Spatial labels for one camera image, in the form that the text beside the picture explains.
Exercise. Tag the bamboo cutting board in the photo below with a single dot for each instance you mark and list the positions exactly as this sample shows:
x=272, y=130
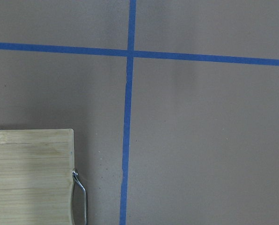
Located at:
x=36, y=184

